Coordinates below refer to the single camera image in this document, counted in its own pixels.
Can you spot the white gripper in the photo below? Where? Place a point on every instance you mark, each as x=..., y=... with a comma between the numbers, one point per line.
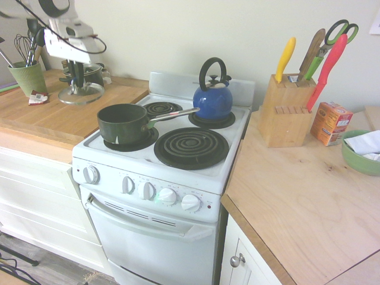
x=68, y=49

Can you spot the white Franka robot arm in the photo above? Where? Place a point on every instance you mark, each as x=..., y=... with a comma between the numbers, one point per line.
x=17, y=7

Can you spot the black stock pot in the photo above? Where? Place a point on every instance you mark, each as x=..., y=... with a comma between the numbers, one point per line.
x=96, y=78

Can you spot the small glass shaker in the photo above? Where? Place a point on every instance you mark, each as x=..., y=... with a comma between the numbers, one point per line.
x=107, y=77

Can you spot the red and white packet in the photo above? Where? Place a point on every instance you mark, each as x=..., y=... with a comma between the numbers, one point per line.
x=38, y=98

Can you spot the green ribbed utensil holder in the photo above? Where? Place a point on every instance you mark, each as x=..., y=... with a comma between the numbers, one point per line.
x=28, y=78

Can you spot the black kitchen spoon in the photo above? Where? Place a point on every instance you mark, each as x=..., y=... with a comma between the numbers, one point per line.
x=38, y=35

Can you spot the green and purple flat mat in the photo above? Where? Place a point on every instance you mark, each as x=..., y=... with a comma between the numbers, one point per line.
x=9, y=88

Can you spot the dark green saucepan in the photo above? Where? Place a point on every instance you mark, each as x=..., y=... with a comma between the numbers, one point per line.
x=121, y=127

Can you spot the white stove knob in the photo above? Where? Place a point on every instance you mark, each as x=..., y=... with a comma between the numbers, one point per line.
x=167, y=196
x=90, y=175
x=191, y=202
x=128, y=184
x=147, y=190

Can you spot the white drawer cabinet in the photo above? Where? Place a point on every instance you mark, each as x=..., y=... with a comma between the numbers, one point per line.
x=38, y=190

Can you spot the large black coil burner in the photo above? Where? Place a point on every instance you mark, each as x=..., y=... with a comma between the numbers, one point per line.
x=191, y=148

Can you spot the white electric stove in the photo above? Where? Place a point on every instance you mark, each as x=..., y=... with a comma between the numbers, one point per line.
x=148, y=252

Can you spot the wooden knife block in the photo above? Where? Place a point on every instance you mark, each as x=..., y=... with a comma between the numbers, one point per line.
x=285, y=118

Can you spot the metal cabinet knob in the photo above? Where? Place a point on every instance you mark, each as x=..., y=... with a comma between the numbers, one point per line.
x=237, y=260

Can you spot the red knife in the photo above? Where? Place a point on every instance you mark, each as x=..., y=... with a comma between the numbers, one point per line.
x=329, y=65

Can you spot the white cabinet with knob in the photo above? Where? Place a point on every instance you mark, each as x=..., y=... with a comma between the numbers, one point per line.
x=237, y=276

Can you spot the orange baking soda box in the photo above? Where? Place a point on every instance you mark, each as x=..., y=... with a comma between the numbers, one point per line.
x=331, y=124

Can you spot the black and green scissors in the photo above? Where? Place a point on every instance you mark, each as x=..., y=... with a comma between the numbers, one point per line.
x=334, y=31

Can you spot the white cloth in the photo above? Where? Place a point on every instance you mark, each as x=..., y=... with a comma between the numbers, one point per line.
x=365, y=142

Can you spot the green bowl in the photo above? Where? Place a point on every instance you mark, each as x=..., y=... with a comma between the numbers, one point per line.
x=359, y=164

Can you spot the light wooden plank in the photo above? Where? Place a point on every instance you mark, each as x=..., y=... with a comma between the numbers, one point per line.
x=373, y=117

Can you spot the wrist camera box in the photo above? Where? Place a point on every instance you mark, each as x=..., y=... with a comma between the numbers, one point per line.
x=78, y=30

